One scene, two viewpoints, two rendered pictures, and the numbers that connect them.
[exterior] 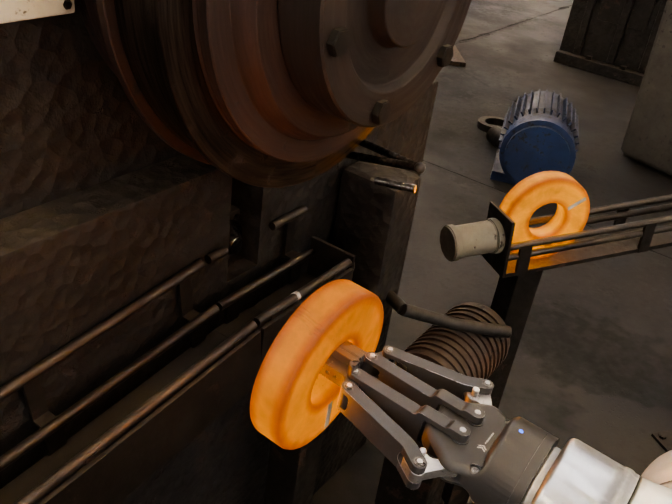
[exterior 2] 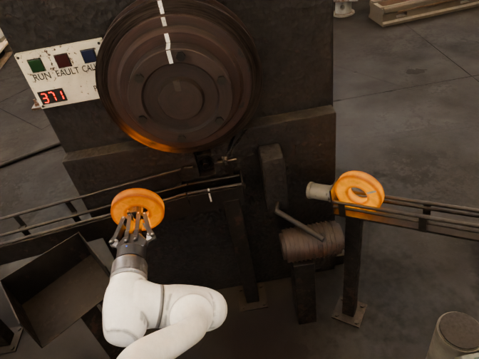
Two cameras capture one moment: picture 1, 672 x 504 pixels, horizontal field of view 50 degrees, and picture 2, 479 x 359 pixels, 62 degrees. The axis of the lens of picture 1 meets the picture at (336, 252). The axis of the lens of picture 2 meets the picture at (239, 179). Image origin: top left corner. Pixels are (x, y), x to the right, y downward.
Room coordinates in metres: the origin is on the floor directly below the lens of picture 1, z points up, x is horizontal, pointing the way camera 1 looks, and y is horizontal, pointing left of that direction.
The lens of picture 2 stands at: (0.30, -0.94, 1.62)
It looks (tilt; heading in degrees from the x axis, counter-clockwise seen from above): 40 degrees down; 59
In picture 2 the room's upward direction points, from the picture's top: 11 degrees counter-clockwise
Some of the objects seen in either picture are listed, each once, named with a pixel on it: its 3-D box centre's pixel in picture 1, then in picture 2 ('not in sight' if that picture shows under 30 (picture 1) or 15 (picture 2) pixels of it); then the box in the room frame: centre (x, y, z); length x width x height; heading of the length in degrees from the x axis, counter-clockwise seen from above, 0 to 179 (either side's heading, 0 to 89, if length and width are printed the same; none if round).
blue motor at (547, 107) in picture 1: (538, 136); not in sight; (2.90, -0.77, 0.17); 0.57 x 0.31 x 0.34; 168
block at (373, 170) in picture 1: (368, 239); (273, 177); (0.98, -0.05, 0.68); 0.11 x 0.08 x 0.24; 58
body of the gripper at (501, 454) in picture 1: (483, 450); (132, 248); (0.41, -0.14, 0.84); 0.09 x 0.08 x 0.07; 58
